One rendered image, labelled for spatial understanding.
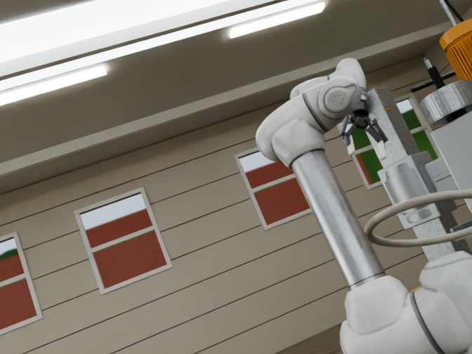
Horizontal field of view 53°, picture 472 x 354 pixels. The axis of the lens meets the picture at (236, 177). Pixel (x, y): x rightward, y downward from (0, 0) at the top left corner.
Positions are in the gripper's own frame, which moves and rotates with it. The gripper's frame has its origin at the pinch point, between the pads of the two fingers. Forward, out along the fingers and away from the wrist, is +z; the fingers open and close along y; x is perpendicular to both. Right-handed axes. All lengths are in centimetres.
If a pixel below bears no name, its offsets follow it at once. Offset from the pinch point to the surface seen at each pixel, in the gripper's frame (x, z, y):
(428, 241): 17.2, 24.7, 35.8
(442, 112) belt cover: 8, -34, 55
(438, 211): 77, -20, 112
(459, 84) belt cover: 0, -44, 59
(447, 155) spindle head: 18, -19, 62
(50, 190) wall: 646, -272, -101
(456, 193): -21.8, 24.3, 11.5
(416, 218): 89, -20, 106
